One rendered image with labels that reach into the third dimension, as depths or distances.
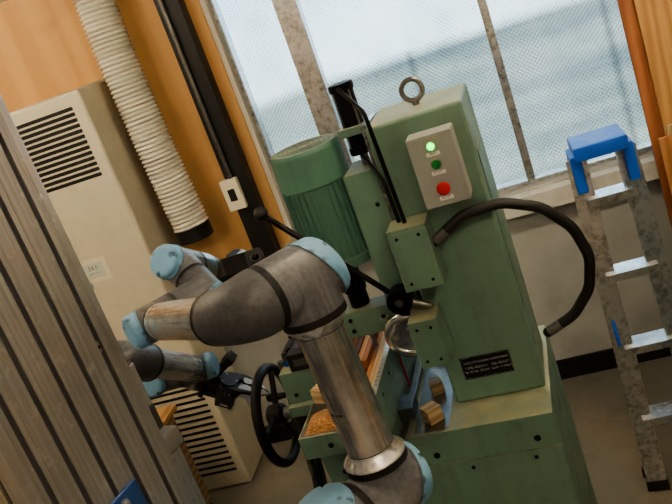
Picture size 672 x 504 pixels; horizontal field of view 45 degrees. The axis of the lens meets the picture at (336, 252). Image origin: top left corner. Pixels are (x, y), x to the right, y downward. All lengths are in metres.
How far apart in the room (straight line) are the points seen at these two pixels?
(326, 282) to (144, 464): 0.39
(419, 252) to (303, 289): 0.54
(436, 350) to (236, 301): 0.72
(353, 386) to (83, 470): 0.46
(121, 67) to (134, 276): 0.82
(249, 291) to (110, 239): 2.10
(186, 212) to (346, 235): 1.46
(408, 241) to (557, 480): 0.67
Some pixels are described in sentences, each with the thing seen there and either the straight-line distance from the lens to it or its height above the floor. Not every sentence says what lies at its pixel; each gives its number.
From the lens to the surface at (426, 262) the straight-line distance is 1.79.
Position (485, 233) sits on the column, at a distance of 1.85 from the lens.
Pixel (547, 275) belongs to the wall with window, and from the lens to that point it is 3.41.
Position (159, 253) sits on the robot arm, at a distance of 1.72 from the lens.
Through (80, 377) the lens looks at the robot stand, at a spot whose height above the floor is 1.45.
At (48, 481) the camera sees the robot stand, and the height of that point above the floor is 1.37.
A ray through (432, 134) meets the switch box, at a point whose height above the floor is 1.48.
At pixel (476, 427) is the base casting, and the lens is 1.95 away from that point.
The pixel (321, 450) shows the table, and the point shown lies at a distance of 1.95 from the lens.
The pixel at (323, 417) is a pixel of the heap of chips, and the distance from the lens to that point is 1.94.
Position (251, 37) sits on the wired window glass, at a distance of 3.33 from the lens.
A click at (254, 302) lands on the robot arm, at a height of 1.43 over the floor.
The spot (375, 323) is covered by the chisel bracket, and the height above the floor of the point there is 1.03.
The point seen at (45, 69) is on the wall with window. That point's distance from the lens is 3.58.
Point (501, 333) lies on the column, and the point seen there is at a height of 0.96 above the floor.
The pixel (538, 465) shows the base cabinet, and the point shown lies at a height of 0.67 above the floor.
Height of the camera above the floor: 1.82
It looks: 17 degrees down
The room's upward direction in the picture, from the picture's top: 20 degrees counter-clockwise
